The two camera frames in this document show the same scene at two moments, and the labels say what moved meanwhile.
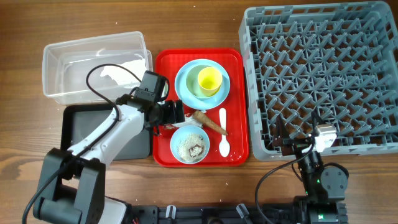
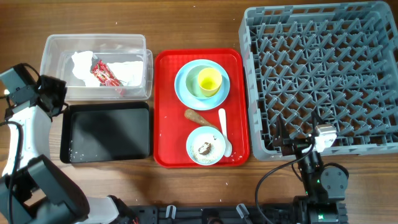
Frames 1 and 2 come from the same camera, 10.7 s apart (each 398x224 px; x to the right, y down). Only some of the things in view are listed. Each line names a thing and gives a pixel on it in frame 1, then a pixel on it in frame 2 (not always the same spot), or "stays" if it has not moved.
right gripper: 282,137 stays
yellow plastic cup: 210,80 stays
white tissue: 122,76 -> 82,64
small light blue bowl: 189,144 -> 206,145
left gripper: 170,117 -> 59,84
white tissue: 189,121 -> 129,73
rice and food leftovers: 191,147 -> 206,152
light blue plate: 191,101 stays
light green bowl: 193,83 stays
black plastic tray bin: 77,121 stays
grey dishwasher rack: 339,60 stays
